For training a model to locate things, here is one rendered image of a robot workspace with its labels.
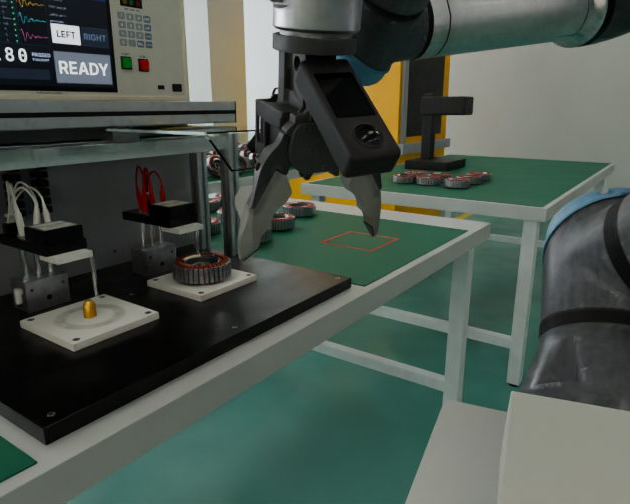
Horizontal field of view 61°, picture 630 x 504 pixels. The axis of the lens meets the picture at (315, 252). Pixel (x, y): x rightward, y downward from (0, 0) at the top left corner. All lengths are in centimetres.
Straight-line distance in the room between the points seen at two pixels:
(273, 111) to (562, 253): 31
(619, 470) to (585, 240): 20
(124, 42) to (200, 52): 390
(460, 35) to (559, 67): 526
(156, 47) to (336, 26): 72
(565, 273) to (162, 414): 49
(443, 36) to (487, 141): 544
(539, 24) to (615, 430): 47
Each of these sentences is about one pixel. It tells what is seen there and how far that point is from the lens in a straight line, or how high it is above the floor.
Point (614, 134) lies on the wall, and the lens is 580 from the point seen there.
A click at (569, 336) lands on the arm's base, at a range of 52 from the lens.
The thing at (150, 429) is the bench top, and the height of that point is 73.
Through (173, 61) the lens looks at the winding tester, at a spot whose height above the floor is 119.
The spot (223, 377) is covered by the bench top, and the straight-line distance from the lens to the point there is 78.
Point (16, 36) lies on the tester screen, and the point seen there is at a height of 121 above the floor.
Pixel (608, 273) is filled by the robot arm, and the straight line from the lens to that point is 53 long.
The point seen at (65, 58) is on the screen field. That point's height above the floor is 118.
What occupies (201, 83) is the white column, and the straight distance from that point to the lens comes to 498.
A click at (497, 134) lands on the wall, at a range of 602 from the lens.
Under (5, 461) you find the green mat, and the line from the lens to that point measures 68.
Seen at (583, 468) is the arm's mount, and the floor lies 85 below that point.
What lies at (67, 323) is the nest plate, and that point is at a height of 78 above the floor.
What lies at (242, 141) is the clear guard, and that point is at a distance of 93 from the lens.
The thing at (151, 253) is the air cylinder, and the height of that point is 82.
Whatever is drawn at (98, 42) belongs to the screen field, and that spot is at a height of 121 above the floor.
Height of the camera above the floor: 111
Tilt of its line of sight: 16 degrees down
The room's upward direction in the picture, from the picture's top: straight up
